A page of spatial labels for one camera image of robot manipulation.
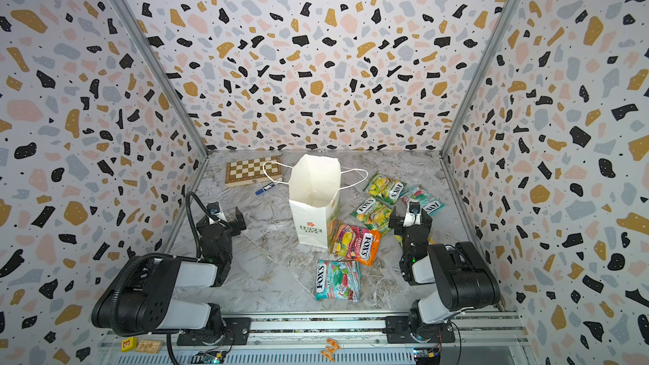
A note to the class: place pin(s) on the green teal snack packet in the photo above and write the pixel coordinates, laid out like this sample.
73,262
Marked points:
419,194

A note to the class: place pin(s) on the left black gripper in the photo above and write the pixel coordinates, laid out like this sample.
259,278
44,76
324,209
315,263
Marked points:
234,229

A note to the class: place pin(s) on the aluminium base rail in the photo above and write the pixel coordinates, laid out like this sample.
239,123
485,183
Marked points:
486,336

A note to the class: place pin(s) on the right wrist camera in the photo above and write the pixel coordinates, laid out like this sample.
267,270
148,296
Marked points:
413,215

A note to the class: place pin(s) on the yellow tag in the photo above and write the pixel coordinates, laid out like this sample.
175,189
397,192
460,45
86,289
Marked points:
129,344

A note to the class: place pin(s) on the blue marker pen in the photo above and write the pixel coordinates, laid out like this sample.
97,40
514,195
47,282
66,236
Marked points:
265,188

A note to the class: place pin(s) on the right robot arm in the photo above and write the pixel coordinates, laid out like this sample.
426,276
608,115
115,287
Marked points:
461,278

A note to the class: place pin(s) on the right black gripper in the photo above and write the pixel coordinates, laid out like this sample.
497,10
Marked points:
399,231

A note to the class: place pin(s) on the wooden chessboard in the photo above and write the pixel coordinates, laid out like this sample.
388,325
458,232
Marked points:
253,171

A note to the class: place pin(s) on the right circuit board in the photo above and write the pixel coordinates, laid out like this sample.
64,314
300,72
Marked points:
427,356

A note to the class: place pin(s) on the white paper bag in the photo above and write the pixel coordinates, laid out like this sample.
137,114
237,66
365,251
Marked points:
314,188

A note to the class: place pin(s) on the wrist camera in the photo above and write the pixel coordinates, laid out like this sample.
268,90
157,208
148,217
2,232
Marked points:
215,214
413,215

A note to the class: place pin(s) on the wooden tag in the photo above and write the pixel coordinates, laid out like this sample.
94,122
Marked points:
149,347

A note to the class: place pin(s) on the orange clips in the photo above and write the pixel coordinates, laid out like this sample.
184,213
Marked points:
332,347

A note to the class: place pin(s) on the left circuit board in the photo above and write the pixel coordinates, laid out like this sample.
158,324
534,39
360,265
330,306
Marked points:
209,357

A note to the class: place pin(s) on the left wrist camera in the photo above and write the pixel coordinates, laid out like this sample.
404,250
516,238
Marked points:
215,214

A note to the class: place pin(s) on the circuit board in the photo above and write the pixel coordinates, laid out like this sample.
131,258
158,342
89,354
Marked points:
427,356
209,357

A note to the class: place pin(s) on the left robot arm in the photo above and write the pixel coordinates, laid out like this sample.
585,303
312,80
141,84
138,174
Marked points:
140,299

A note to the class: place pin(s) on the orange snack packet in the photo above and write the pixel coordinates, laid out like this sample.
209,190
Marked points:
355,243

